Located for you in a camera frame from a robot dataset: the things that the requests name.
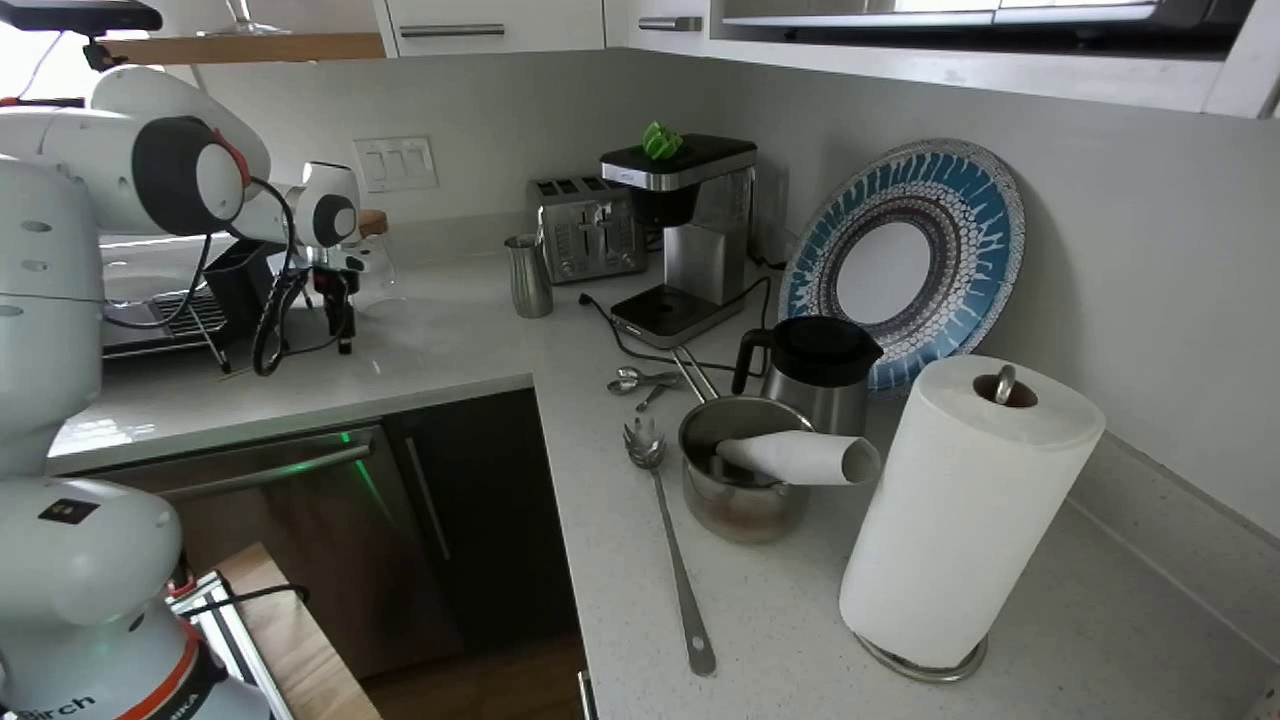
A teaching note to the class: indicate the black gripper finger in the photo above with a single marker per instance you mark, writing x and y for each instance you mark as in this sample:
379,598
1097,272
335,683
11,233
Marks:
342,324

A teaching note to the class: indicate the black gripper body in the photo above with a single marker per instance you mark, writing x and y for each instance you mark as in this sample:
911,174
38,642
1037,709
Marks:
338,272

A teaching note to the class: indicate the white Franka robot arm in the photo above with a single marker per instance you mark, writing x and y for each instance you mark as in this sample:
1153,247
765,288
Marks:
84,627

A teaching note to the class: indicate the silver metal cup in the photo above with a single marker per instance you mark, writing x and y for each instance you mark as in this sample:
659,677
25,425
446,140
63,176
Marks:
530,278

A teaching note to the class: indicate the dark drawer cabinet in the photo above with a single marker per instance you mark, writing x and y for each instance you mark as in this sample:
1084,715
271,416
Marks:
413,536

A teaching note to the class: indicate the silver toaster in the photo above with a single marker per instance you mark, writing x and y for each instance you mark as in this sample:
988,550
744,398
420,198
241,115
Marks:
587,228

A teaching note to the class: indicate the small metal utensil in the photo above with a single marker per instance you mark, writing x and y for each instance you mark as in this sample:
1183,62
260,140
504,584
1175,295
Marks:
640,381

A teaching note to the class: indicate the long steel slotted spoon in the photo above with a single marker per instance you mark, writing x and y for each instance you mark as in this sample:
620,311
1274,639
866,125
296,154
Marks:
647,451

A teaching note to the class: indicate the black silver coffee machine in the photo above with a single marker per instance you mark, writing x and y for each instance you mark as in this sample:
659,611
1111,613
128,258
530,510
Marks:
702,214

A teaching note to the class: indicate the steel pot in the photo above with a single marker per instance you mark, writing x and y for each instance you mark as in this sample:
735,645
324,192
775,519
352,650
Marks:
724,498

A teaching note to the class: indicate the blue white decorative plate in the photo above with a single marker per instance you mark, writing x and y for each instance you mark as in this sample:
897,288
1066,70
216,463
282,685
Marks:
920,250

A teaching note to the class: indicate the paper towel roll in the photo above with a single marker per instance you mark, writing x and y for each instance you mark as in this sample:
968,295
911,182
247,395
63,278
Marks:
975,477

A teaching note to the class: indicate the wall outlet plate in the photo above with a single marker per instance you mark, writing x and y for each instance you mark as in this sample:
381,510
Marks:
398,162

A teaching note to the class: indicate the silver cabinet handle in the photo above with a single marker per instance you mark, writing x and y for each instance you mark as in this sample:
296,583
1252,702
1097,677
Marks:
466,30

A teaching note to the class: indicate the black camera on stand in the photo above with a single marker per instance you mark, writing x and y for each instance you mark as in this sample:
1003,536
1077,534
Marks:
83,17

